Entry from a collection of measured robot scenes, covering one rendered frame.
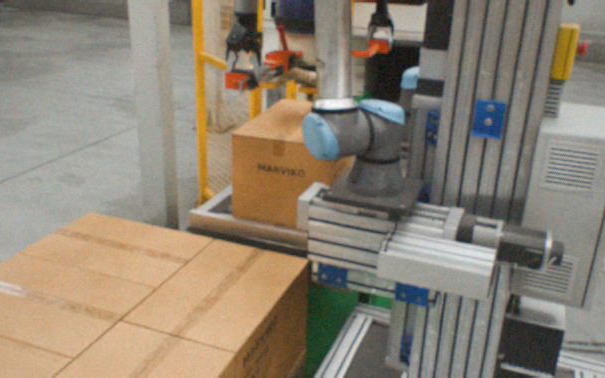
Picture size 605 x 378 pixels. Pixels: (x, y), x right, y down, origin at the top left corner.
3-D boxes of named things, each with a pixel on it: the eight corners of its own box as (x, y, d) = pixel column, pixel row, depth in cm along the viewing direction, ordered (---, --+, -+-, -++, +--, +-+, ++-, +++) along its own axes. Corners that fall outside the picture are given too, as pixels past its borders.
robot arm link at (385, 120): (410, 156, 156) (416, 104, 150) (368, 163, 149) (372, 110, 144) (383, 142, 165) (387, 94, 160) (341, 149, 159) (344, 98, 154)
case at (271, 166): (280, 177, 299) (282, 98, 284) (359, 189, 289) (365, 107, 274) (232, 227, 246) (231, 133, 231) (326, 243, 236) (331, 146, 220)
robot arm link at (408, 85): (393, 105, 204) (396, 64, 199) (429, 103, 208) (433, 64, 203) (408, 114, 193) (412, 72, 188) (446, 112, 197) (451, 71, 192)
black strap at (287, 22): (285, 20, 252) (285, 10, 250) (338, 25, 246) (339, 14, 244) (265, 26, 232) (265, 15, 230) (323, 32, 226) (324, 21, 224)
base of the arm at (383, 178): (409, 182, 165) (412, 148, 162) (396, 202, 152) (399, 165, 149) (356, 173, 170) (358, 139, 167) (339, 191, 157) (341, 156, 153)
